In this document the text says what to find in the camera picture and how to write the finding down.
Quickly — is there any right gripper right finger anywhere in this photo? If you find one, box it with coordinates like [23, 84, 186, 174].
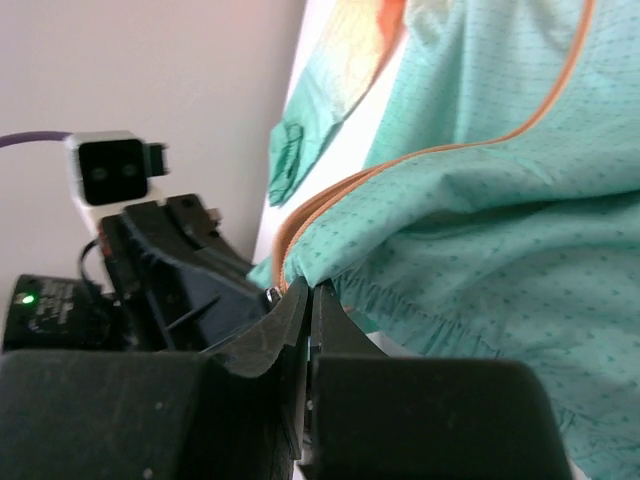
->
[301, 282, 572, 479]

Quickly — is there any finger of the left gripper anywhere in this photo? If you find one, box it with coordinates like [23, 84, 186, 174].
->
[162, 194, 250, 280]

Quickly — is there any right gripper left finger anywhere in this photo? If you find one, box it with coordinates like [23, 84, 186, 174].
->
[1, 280, 309, 479]

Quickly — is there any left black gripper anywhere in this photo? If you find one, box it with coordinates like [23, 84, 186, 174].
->
[2, 204, 267, 353]

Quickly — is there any orange and teal gradient jacket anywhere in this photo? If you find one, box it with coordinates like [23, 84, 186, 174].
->
[249, 1, 639, 479]

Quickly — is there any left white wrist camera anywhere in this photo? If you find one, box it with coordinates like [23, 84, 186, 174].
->
[63, 130, 168, 236]

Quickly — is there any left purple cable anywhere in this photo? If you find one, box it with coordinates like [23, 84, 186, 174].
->
[0, 129, 75, 149]

